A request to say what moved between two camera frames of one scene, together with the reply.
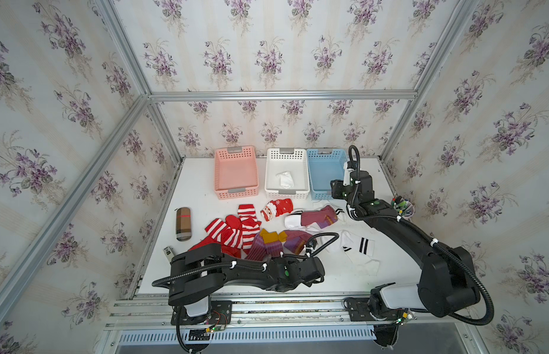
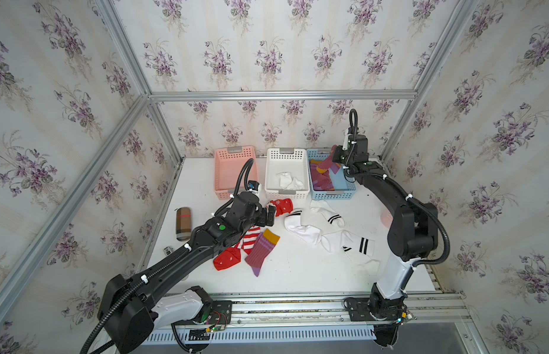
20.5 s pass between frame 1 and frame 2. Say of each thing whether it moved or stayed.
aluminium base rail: stayed
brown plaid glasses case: stayed
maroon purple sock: moved
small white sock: stayed
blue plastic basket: stayed
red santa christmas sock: stayed
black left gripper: moved
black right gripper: moved
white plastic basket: stayed
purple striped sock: moved
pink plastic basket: stayed
